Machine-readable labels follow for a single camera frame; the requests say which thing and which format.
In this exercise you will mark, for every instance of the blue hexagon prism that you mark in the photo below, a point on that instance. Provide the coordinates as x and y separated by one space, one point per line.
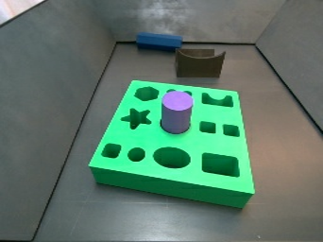
158 41

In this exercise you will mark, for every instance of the purple cylinder peg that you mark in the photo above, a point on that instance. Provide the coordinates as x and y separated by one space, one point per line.
177 111

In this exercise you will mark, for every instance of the green shape sorter block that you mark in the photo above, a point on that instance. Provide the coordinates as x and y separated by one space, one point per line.
201 164

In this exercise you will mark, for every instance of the dark curved cradle stand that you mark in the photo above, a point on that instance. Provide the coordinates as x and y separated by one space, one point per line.
198 63

